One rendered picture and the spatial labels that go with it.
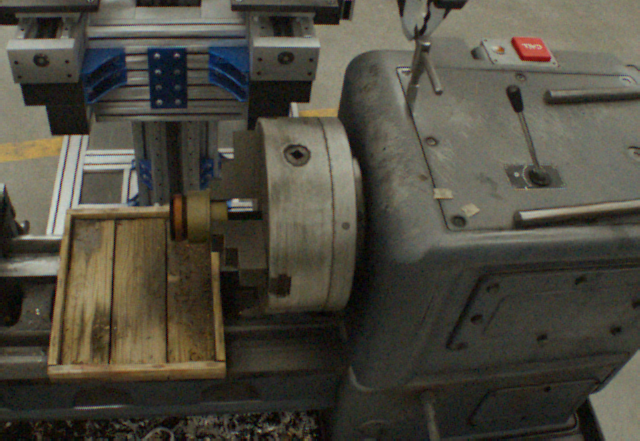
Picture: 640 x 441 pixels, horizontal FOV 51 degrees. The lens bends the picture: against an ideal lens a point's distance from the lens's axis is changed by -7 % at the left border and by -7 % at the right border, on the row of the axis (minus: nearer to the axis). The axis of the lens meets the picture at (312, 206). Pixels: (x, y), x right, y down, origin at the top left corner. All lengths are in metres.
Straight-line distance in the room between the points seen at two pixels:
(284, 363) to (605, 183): 0.61
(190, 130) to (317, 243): 0.94
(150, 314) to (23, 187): 1.55
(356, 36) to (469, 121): 2.38
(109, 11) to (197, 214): 0.67
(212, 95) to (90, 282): 0.57
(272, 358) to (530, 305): 0.45
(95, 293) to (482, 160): 0.71
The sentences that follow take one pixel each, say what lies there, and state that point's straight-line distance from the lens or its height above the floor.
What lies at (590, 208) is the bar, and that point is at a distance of 1.04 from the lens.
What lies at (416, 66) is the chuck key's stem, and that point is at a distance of 1.09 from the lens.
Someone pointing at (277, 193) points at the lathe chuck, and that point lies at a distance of 1.00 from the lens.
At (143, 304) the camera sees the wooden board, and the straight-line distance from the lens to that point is 1.29.
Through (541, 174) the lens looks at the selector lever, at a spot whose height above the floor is 1.27.
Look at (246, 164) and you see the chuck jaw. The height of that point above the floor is 1.16.
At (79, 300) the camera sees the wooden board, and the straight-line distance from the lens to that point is 1.31.
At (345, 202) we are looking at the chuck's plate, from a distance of 1.01.
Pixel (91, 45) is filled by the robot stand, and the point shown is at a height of 1.03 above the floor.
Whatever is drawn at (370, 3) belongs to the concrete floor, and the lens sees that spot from 3.75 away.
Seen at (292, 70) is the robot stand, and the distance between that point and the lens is 1.47.
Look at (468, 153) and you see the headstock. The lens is 1.07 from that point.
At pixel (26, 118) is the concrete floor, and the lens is 3.04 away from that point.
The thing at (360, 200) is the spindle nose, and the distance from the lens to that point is 1.07.
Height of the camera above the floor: 1.96
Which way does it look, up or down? 48 degrees down
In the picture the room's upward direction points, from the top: 9 degrees clockwise
